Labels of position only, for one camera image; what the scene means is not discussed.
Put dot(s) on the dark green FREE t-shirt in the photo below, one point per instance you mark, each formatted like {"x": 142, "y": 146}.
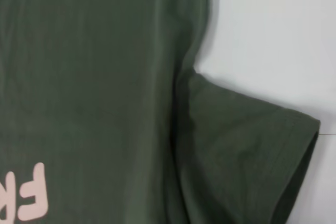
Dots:
{"x": 105, "y": 90}

